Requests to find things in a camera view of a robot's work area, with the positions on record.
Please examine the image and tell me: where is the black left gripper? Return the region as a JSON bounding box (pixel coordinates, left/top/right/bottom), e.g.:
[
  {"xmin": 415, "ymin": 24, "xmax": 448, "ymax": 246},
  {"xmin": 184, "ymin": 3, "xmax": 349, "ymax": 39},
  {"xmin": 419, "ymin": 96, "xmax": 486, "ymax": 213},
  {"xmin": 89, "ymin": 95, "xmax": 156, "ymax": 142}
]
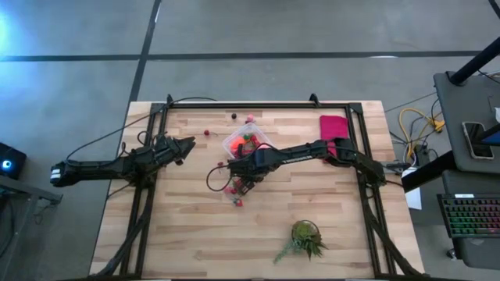
[{"xmin": 150, "ymin": 135, "xmax": 196, "ymax": 165}]

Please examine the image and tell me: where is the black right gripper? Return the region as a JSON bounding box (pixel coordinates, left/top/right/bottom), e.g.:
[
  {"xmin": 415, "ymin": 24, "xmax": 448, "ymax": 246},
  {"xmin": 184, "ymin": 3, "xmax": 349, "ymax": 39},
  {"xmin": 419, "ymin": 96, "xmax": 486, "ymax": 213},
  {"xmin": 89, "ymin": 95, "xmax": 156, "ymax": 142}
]
[{"xmin": 227, "ymin": 155, "xmax": 269, "ymax": 196}]

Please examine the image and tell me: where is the clear plastic tupperware container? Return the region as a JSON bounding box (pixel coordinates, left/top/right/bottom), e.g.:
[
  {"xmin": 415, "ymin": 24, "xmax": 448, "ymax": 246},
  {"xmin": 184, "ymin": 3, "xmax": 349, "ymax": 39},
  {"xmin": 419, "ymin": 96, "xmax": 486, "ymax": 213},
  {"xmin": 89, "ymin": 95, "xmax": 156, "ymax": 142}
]
[{"xmin": 221, "ymin": 122, "xmax": 275, "ymax": 160}]

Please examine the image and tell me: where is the potted green succulent plant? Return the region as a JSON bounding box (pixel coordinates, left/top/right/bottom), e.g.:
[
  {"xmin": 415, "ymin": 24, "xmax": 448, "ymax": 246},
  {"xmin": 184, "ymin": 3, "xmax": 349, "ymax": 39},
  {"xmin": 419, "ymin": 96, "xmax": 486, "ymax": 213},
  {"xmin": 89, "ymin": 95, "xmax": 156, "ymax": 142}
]
[{"xmin": 272, "ymin": 219, "xmax": 329, "ymax": 265}]

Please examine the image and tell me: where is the magenta folded cloth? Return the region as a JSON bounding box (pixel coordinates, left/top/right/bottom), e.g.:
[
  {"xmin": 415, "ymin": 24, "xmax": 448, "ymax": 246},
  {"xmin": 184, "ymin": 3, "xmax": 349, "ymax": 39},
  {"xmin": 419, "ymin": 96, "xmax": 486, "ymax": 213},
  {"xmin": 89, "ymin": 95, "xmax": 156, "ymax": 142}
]
[{"xmin": 319, "ymin": 114, "xmax": 350, "ymax": 157}]

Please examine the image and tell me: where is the grey metal stand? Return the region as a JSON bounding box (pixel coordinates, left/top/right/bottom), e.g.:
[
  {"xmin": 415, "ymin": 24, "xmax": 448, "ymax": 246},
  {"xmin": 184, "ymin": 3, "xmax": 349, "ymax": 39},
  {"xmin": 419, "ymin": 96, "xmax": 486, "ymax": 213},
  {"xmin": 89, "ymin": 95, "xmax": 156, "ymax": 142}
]
[{"xmin": 0, "ymin": 177, "xmax": 63, "ymax": 281}]

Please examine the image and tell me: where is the white paper sheet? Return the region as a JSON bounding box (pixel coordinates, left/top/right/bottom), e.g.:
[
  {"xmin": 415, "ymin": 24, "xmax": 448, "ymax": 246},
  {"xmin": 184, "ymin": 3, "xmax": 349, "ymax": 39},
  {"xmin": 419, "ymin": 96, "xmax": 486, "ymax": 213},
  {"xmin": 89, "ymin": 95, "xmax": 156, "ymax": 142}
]
[{"xmin": 404, "ymin": 165, "xmax": 423, "ymax": 211}]

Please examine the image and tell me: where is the black box with blue light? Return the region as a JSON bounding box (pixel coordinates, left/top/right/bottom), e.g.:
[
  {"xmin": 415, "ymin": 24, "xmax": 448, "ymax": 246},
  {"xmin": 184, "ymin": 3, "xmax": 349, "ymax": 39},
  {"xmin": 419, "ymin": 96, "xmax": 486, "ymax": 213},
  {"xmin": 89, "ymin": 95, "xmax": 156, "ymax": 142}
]
[{"xmin": 0, "ymin": 142, "xmax": 27, "ymax": 181}]

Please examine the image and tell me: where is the black power strip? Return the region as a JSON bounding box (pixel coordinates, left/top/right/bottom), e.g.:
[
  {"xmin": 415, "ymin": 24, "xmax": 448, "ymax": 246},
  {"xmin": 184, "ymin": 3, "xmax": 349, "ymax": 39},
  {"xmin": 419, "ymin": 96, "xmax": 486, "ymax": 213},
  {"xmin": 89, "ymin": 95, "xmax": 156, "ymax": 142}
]
[{"xmin": 412, "ymin": 143, "xmax": 430, "ymax": 165}]

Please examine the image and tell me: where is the black desk support bar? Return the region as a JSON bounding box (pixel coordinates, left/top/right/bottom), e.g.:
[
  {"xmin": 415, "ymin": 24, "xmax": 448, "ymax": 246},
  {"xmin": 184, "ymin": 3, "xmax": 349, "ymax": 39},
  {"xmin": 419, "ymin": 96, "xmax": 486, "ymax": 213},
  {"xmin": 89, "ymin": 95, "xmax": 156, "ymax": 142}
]
[{"xmin": 401, "ymin": 150, "xmax": 457, "ymax": 194}]

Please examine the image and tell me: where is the backlit computer keyboard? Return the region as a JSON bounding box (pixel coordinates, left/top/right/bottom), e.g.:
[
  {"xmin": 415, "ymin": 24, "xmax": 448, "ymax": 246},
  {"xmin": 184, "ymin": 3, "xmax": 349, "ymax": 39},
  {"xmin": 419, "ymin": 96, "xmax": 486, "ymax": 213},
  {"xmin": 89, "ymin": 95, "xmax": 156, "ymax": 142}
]
[{"xmin": 436, "ymin": 192, "xmax": 500, "ymax": 239}]

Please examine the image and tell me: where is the grey side desk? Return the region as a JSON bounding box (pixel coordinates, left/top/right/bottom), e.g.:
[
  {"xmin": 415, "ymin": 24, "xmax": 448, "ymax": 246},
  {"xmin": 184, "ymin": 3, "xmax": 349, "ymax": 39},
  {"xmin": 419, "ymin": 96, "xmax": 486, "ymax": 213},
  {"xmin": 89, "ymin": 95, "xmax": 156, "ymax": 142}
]
[{"xmin": 432, "ymin": 71, "xmax": 500, "ymax": 175}]

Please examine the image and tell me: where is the smartphone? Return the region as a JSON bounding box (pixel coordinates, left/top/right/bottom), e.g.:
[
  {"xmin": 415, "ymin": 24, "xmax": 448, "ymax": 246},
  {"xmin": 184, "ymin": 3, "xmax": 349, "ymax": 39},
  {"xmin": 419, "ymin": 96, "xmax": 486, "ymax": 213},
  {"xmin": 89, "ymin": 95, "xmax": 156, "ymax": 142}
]
[{"xmin": 461, "ymin": 121, "xmax": 495, "ymax": 161}]

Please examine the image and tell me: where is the grey keyboard desk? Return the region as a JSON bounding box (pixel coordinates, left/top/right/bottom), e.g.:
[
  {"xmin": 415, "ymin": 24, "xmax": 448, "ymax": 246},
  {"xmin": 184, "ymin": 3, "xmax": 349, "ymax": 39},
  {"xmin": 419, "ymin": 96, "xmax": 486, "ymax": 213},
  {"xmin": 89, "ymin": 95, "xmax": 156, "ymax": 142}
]
[{"xmin": 441, "ymin": 171, "xmax": 500, "ymax": 270}]

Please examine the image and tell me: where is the black pole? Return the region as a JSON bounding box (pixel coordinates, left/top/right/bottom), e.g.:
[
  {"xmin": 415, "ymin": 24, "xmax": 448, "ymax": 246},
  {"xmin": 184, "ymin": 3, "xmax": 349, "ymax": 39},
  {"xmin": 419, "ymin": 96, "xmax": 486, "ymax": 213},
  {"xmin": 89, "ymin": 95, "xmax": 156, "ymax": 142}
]
[{"xmin": 448, "ymin": 35, "xmax": 500, "ymax": 87}]

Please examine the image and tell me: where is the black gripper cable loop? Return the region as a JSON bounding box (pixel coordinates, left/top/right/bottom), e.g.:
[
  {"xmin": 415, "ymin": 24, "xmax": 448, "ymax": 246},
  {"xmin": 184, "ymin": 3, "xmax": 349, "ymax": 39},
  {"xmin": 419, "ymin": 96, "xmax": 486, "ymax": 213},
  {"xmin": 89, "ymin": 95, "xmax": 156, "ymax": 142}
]
[{"xmin": 205, "ymin": 165, "xmax": 235, "ymax": 193}]

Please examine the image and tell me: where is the black metal table frame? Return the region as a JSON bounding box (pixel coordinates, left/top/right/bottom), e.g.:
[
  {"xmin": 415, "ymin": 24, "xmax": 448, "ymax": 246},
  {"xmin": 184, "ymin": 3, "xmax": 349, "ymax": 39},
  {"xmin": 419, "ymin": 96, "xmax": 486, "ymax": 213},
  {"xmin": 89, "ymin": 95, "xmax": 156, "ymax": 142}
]
[{"xmin": 89, "ymin": 93, "xmax": 427, "ymax": 280}]

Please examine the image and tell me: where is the long black arm cable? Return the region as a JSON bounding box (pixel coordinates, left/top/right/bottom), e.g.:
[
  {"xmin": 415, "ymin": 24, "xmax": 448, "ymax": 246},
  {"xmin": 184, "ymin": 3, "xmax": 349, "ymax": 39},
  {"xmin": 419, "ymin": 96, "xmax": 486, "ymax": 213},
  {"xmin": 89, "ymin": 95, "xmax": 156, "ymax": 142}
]
[{"xmin": 66, "ymin": 95, "xmax": 219, "ymax": 165}]

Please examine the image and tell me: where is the yellow cable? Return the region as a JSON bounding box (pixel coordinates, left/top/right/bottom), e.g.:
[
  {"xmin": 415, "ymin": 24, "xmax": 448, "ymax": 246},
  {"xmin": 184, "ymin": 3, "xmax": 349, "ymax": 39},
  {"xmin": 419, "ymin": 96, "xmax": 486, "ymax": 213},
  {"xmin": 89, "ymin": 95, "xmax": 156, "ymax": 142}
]
[{"xmin": 398, "ymin": 107, "xmax": 445, "ymax": 159}]

